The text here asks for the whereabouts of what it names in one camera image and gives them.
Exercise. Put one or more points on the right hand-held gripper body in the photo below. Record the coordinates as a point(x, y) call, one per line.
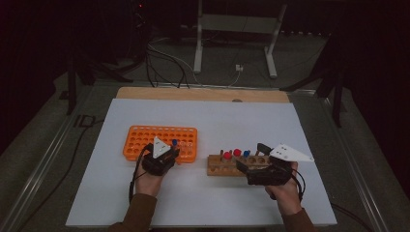
point(267, 175)

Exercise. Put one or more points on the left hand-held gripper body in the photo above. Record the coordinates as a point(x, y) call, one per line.
point(158, 162)

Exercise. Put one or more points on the blue cap test tube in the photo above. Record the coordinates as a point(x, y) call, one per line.
point(174, 141)
point(246, 153)

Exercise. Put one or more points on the clear capless test tube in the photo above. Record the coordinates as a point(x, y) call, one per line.
point(190, 148)

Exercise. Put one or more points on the red cap test tube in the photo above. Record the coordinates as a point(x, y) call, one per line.
point(237, 152)
point(227, 155)

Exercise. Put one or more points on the wooden test tube rack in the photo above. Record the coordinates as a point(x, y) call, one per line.
point(222, 169)

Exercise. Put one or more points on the orange test tube rack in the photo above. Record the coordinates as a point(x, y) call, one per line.
point(141, 141)

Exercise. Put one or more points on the person's left hand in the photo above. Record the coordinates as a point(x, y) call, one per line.
point(146, 183)

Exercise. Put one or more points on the person's right hand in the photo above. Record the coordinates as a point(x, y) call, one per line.
point(285, 196)

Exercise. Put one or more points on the white table sheet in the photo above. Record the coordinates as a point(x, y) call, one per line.
point(209, 122)

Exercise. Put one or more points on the white plug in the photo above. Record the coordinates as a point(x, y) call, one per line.
point(238, 67)

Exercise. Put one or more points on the black tripod stand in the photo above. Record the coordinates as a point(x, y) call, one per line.
point(336, 96)
point(71, 83)

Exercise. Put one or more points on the white metal stand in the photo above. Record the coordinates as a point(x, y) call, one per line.
point(238, 24)

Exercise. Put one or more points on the dark equipment with red light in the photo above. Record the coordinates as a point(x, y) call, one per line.
point(139, 19)

